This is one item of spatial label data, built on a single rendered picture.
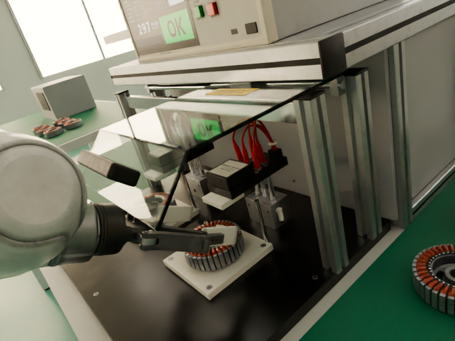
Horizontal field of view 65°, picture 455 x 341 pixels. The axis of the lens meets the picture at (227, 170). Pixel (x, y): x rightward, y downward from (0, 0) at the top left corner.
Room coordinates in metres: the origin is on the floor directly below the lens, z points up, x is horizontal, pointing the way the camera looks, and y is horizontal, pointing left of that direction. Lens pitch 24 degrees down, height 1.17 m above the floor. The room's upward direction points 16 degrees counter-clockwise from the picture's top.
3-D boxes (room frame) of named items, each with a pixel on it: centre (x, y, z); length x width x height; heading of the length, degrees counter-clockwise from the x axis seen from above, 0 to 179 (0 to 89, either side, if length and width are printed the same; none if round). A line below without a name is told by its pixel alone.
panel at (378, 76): (0.79, -0.09, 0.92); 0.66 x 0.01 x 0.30; 33
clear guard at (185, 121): (0.48, 0.01, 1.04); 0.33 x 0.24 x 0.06; 123
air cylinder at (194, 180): (0.83, 0.07, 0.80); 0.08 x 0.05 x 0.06; 33
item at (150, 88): (0.74, -0.02, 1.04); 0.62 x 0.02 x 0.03; 33
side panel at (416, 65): (0.60, -0.39, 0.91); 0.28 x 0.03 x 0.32; 123
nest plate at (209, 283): (0.55, 0.06, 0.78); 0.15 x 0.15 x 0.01; 33
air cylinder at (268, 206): (0.63, -0.06, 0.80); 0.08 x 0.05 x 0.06; 33
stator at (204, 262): (0.55, 0.06, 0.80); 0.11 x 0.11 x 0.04
